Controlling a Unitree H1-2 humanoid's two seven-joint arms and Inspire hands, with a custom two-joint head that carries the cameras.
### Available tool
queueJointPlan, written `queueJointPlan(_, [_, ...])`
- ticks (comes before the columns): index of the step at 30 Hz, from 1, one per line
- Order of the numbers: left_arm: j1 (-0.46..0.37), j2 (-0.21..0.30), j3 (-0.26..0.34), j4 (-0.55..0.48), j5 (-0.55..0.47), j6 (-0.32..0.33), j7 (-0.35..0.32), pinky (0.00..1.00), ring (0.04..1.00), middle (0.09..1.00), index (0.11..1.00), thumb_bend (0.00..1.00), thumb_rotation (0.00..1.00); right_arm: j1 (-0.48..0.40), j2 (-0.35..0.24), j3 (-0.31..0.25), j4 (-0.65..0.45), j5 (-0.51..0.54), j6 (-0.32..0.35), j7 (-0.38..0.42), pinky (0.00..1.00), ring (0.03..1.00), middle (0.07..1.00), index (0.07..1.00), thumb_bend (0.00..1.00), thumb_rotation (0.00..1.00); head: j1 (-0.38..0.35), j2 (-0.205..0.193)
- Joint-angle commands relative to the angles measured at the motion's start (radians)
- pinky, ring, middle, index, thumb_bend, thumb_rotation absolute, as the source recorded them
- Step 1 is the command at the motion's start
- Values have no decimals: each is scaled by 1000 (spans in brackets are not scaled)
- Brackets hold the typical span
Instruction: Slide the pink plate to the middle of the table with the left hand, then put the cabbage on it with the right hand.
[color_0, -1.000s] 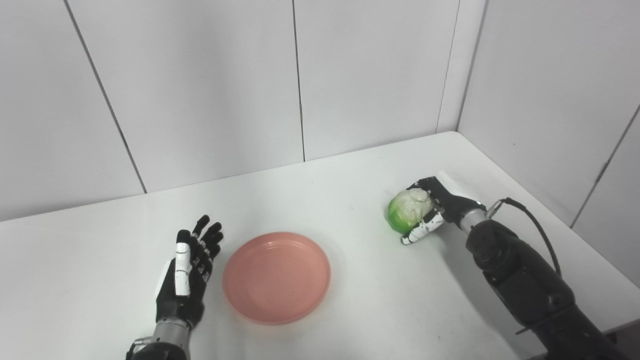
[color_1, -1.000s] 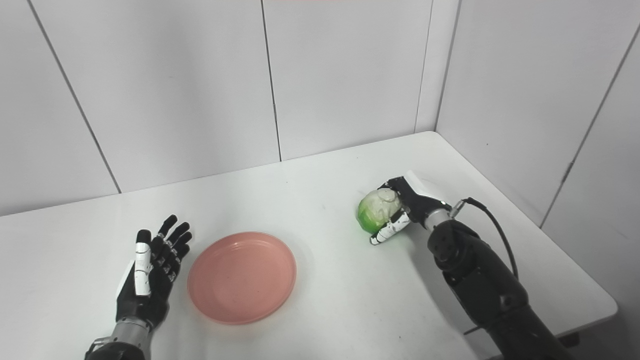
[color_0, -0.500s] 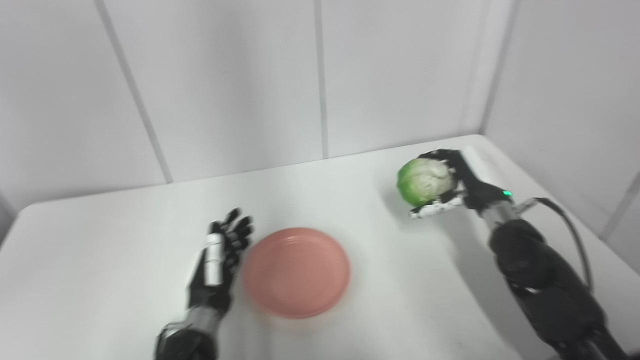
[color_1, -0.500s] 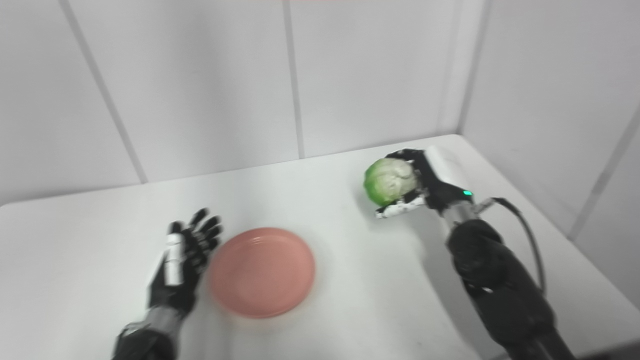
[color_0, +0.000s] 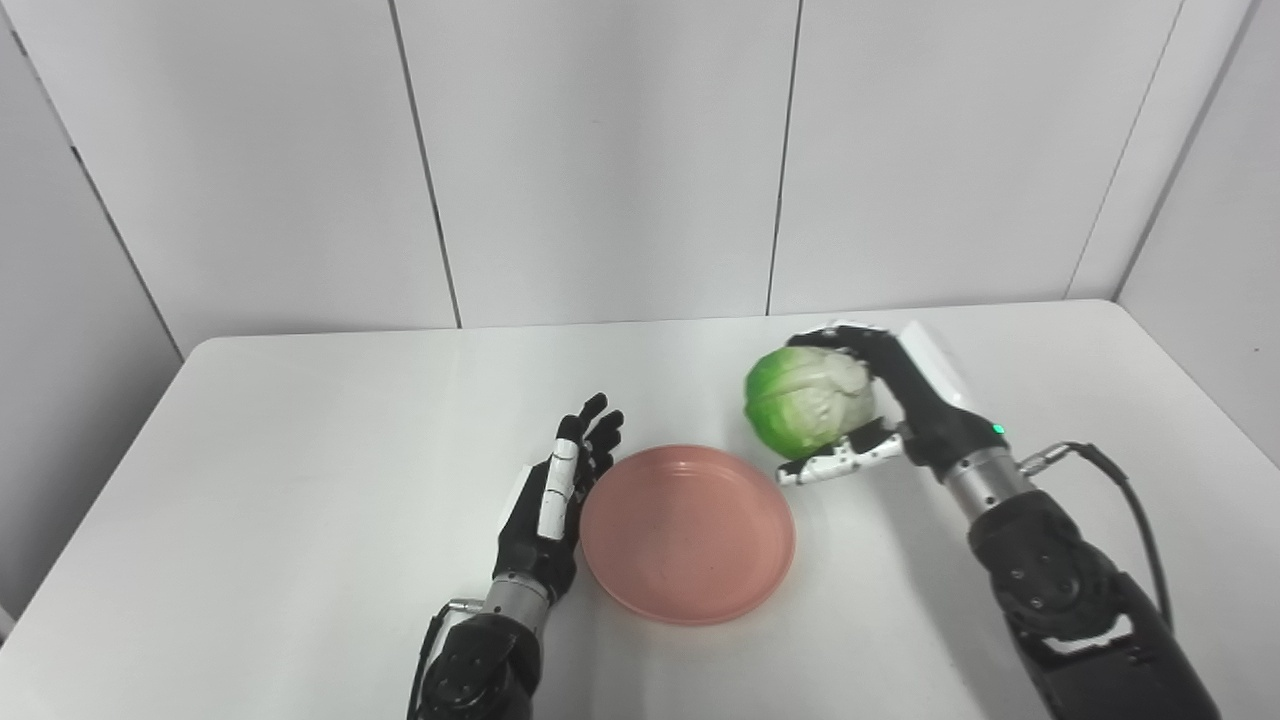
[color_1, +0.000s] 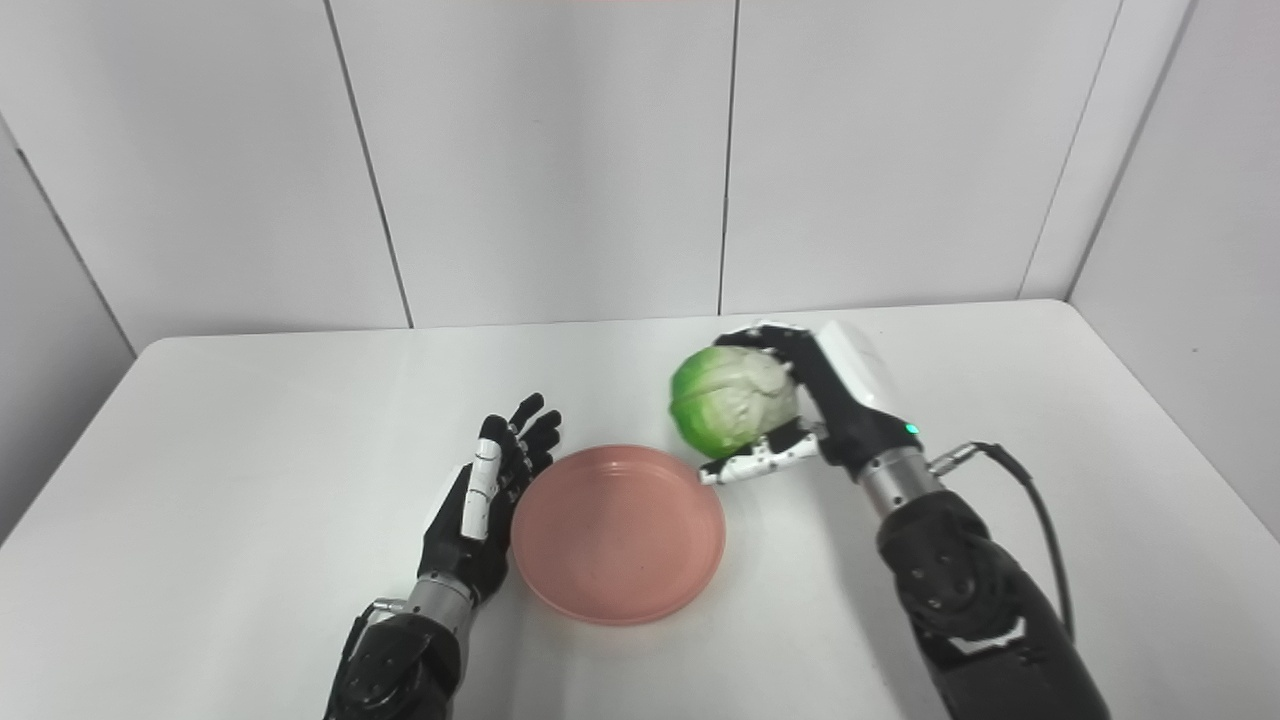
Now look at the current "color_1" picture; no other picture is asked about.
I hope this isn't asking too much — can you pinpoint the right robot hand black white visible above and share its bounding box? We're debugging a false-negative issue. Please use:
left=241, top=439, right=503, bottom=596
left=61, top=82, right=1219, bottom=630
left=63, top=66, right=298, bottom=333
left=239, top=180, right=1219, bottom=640
left=697, top=320, right=924, bottom=487

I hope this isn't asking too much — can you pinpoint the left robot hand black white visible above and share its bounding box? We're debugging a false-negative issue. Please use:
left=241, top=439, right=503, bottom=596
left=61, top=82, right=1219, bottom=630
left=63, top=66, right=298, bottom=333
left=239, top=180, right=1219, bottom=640
left=417, top=392, right=563, bottom=605

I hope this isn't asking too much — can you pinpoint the green white cabbage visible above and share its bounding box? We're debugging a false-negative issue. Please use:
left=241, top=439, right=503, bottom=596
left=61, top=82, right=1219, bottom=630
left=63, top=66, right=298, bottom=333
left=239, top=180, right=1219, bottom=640
left=668, top=345, right=801, bottom=460

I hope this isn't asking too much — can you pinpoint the pink plate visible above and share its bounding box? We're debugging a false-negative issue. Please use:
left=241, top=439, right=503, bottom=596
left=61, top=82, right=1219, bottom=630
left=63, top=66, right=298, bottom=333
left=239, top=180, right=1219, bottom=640
left=511, top=445, right=728, bottom=627

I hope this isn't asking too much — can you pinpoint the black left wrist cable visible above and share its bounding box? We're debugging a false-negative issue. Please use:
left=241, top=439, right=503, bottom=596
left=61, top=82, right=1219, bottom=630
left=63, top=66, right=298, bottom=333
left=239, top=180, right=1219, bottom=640
left=335, top=597, right=409, bottom=691

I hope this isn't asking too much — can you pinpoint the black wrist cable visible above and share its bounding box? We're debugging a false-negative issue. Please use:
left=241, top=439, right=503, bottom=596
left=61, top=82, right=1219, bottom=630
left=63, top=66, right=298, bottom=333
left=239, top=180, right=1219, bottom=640
left=928, top=441, right=1077, bottom=641
left=335, top=597, right=409, bottom=691

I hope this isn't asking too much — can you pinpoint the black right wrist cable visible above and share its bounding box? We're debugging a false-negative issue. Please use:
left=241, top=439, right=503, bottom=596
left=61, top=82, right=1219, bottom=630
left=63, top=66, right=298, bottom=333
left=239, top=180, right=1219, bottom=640
left=928, top=441, right=1077, bottom=641

